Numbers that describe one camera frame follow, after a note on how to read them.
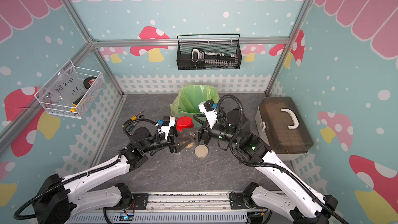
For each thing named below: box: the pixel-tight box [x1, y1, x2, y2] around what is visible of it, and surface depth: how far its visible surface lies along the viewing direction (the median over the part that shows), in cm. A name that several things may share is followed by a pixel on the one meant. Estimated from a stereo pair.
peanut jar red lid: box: [176, 116, 195, 133], surface depth 62 cm
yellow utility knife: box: [69, 94, 85, 113], surface depth 65 cm
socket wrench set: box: [190, 47, 239, 68], surface depth 91 cm
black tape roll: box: [83, 76, 97, 90], surface depth 81 cm
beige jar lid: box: [194, 144, 209, 159], surface depth 91 cm
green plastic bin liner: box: [170, 85, 221, 116], surface depth 91 cm
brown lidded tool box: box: [254, 96, 314, 161], surface depth 83 cm
